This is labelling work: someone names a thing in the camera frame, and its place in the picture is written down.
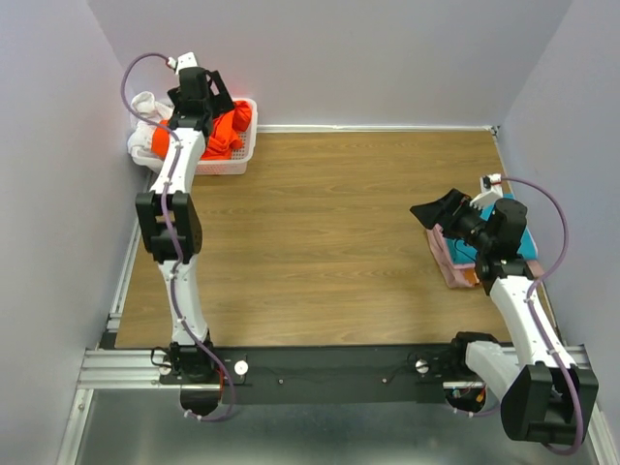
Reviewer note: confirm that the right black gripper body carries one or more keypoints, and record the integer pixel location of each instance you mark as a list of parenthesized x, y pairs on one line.
[(467, 224)]

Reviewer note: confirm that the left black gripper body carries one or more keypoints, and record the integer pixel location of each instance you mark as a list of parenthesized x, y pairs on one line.
[(218, 103)]

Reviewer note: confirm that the orange t shirt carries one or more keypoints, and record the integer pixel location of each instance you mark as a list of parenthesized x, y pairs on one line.
[(224, 139)]

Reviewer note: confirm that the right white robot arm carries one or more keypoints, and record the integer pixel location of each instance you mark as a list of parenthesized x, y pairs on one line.
[(544, 396)]

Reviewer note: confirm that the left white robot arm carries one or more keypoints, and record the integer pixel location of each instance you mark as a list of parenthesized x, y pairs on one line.
[(169, 223)]

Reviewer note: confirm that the pink folded t shirt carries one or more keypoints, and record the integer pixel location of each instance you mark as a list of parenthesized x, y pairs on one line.
[(456, 259)]

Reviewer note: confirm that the white t shirt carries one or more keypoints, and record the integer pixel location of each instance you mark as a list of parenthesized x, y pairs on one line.
[(149, 144)]

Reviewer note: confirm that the white plastic basket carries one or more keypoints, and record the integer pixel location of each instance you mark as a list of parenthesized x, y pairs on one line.
[(240, 158)]

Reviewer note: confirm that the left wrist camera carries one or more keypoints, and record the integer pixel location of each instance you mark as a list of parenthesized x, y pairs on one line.
[(182, 62)]

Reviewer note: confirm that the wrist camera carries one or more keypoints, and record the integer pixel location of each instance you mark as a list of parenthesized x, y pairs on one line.
[(490, 191), (182, 62)]

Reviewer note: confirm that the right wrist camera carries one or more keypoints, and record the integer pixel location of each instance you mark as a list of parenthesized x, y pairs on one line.
[(490, 191)]

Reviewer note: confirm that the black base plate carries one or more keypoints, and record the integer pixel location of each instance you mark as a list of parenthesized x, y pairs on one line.
[(424, 373)]

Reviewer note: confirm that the aluminium frame rail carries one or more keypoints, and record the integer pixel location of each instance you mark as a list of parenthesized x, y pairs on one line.
[(118, 369)]

